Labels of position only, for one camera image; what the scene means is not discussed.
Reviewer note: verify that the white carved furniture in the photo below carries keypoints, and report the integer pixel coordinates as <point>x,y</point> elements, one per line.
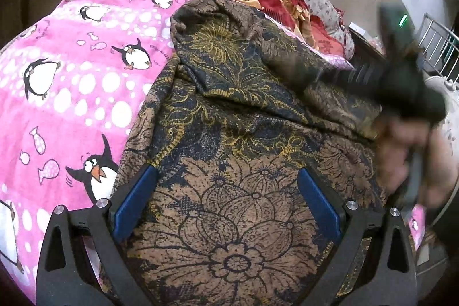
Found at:
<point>448,85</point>

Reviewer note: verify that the brown floral cloth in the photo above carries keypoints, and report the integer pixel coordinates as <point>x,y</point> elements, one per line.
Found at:
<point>233,148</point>

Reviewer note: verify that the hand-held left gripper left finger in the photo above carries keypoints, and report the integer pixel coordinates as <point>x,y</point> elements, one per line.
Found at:
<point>137,198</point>

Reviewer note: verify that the person's right forearm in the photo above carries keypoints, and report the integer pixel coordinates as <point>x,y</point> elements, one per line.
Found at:
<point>443,169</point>

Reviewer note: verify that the person's right hand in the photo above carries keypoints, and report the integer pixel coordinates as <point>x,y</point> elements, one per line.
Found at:
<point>392,152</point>

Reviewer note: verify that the pink penguin blanket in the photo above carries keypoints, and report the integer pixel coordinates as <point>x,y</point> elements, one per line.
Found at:
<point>71,76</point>

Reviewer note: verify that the metal railing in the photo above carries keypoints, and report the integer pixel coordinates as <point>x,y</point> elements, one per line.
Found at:
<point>439,40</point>

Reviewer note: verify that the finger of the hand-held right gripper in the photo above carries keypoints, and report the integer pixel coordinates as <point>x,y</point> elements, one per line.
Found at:
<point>322,74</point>

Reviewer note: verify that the dark bedside table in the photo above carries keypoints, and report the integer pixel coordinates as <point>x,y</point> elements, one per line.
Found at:
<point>362,40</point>

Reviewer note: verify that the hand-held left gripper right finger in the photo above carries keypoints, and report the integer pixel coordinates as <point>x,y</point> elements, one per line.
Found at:
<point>319,199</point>

